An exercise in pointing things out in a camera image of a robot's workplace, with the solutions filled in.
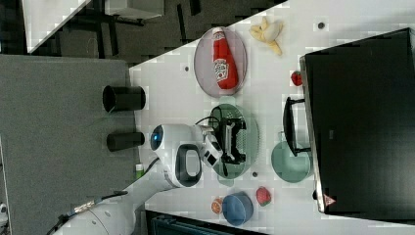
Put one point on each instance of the white background table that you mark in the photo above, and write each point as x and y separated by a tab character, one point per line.
42	18

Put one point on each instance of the large red toy strawberry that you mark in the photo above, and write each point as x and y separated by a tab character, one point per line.
263	196

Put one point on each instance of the black toaster oven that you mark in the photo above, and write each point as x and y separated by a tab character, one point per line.
359	103

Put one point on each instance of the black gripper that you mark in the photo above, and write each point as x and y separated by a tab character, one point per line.
226	135

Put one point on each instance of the red ketchup bottle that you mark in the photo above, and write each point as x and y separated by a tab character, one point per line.
224	65

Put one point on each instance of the green bottle white cap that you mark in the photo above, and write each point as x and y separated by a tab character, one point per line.
139	171

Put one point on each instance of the orange slice toy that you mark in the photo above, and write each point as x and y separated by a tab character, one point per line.
216	205

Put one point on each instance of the grey round plate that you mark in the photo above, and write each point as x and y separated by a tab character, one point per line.
203	64

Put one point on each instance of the dark teal crate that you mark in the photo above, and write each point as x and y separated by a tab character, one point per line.
167	225

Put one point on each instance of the blue bowl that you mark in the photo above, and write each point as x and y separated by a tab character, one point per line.
237	208

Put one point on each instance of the small red toy strawberry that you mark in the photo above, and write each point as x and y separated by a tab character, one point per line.
296	78

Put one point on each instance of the peeled toy banana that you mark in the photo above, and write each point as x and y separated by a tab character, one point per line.
268	33

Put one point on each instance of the green cup with handle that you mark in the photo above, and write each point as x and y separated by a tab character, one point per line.
289	167

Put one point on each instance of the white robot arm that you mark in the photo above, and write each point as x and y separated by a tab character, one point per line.
182	151

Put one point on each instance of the large black cylinder cup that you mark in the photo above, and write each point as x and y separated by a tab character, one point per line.
117	99

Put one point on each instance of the small black cylinder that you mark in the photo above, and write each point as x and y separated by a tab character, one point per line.
122	141

